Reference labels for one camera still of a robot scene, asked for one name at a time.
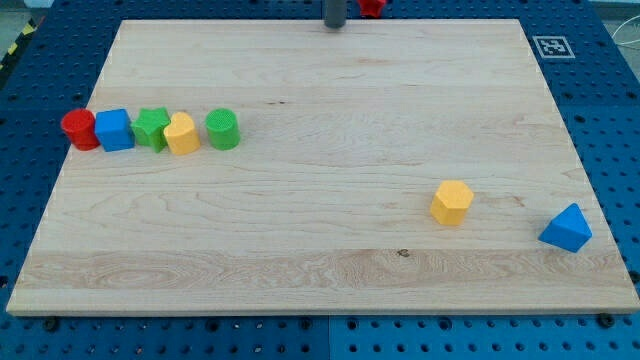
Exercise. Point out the red star block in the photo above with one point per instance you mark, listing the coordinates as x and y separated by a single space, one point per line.
371 8

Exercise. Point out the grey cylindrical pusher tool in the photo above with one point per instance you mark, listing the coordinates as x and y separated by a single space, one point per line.
334 13

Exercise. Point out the green star block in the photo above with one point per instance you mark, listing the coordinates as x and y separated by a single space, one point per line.
149 126

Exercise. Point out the wooden board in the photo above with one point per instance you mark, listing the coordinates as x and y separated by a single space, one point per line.
323 208

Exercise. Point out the red cylinder block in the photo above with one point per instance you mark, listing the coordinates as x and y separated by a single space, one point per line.
79 127

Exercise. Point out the yellow hexagon block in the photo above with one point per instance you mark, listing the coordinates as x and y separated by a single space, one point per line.
451 202

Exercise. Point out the yellow heart block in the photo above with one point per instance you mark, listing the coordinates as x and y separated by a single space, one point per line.
181 134

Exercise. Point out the blue cube block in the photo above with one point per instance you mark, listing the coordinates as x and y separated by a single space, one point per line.
112 128

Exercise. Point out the white fiducial marker tag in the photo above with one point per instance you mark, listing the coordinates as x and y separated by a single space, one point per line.
553 47

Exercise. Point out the blue triangle block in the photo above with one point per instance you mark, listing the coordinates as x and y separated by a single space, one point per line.
569 230

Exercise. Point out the green cylinder block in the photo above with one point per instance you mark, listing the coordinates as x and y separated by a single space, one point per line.
222 129

